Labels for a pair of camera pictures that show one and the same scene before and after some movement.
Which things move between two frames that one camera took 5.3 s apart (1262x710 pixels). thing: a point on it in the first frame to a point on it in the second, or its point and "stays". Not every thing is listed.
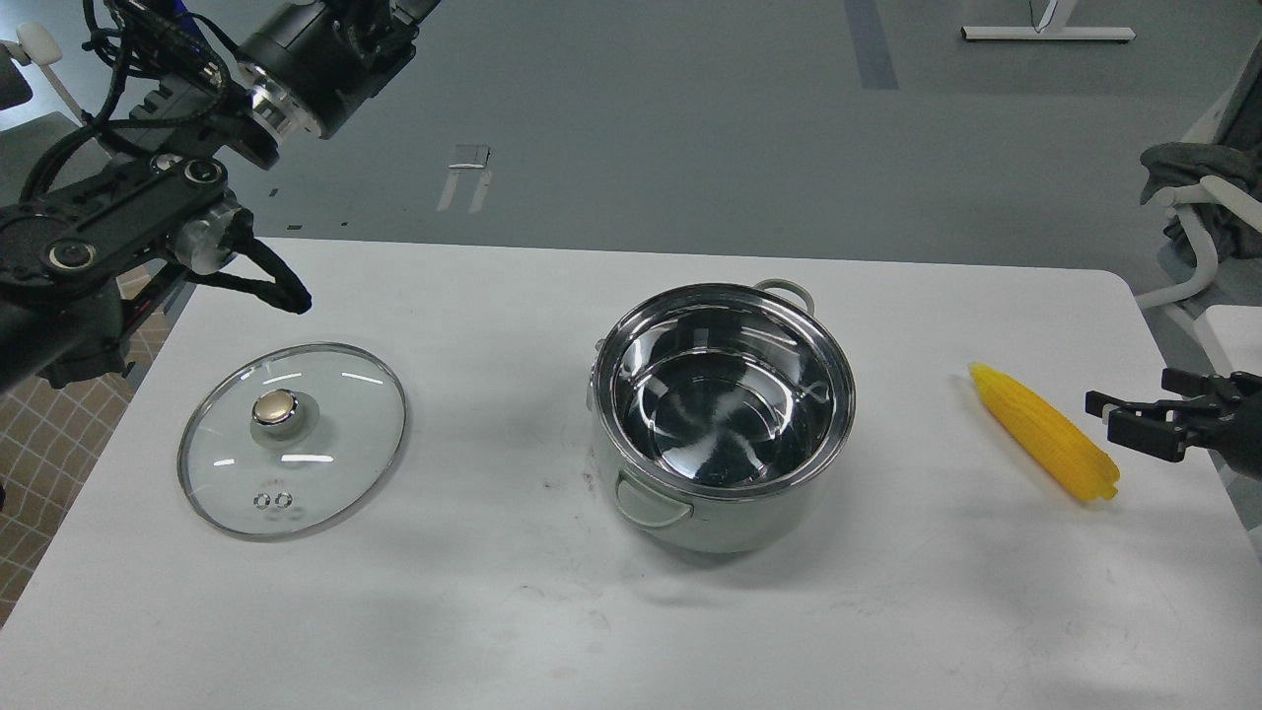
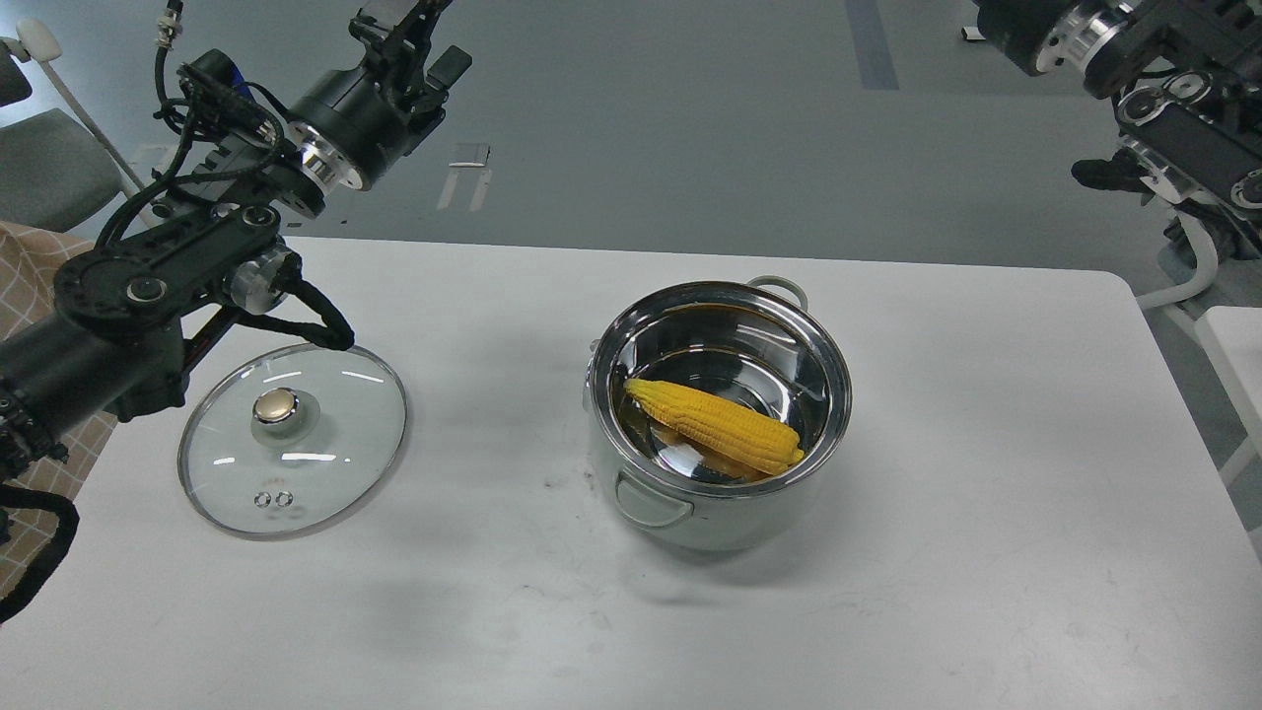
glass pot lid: [292, 442] stays
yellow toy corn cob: [1046, 439] to [715, 428]
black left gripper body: [322, 58] to [357, 124]
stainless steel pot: [720, 409] stays
